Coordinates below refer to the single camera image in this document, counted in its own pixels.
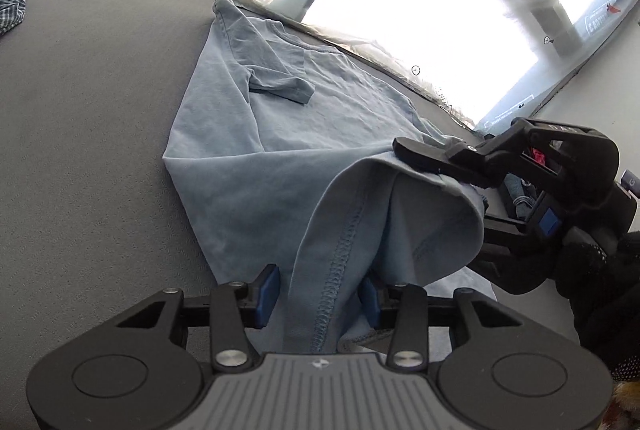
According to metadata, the light blue t-shirt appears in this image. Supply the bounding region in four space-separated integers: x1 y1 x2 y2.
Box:
163 0 490 353

